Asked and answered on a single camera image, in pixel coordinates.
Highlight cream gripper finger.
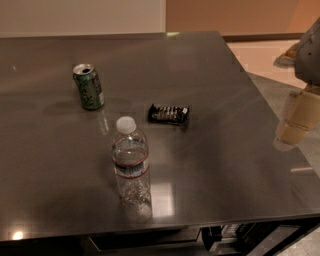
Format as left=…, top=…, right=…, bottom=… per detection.
left=279, top=85, right=320, bottom=145

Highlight green soda can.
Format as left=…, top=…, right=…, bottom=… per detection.
left=73, top=64, right=104, bottom=110

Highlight clear plastic water bottle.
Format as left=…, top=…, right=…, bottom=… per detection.
left=111, top=116, right=152, bottom=223

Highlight black equipment under table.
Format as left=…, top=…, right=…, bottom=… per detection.
left=201, top=217, right=320, bottom=256

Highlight black chocolate rxbar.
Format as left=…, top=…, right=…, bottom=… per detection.
left=147, top=104, right=190, bottom=125

